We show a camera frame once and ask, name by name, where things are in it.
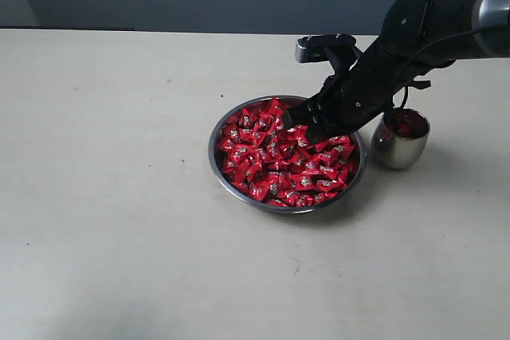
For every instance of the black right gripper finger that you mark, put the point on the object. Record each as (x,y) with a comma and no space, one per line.
(308,113)
(319,130)

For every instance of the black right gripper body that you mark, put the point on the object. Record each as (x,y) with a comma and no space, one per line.
(367,89)

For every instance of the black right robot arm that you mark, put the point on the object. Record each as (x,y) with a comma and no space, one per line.
(417,36)

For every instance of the pile of red candies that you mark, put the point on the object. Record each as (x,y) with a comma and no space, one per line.
(275,169)

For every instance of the red candies in cup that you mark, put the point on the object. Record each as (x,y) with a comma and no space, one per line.
(402,127)

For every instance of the stainless steel cup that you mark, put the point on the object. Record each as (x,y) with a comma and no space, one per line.
(397,152)

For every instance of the round steel plate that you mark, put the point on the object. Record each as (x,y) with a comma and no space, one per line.
(239,192)

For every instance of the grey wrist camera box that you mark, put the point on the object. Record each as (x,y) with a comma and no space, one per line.
(316,48)

